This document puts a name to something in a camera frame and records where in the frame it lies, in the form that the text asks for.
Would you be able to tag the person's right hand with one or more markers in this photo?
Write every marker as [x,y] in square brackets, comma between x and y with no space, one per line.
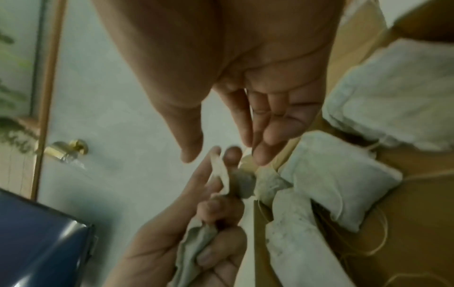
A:
[212,42]

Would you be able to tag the person's left hand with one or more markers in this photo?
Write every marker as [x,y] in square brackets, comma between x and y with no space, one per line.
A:
[156,252]

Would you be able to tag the bunch of tea bags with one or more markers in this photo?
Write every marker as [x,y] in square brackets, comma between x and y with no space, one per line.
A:
[195,243]

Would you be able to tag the brown paper box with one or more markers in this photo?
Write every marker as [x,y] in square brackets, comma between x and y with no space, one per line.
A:
[418,224]

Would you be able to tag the dark blue monitor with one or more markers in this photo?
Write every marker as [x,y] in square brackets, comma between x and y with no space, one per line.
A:
[35,238]

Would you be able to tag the green fern plants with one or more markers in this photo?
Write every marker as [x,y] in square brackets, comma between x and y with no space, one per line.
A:
[10,129]

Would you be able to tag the brass wall lamp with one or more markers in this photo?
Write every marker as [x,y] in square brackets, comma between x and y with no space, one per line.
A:
[74,145]

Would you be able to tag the wooden window frame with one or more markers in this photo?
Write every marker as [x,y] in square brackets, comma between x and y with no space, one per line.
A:
[46,98]

